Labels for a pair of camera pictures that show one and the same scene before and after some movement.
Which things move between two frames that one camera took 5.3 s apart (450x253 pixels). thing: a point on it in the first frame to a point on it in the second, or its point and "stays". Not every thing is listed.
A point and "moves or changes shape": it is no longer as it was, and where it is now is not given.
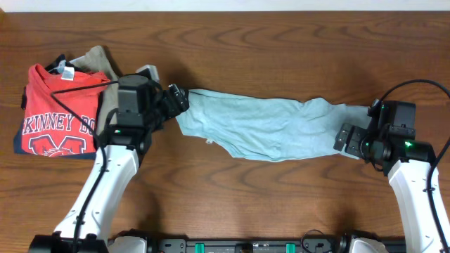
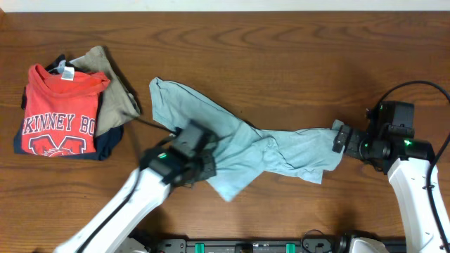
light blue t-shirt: (268, 129) moves or changes shape
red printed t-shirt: (49, 128) stays
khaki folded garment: (98, 60) stays
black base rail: (249, 246) stays
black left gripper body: (174, 102) to (208, 166)
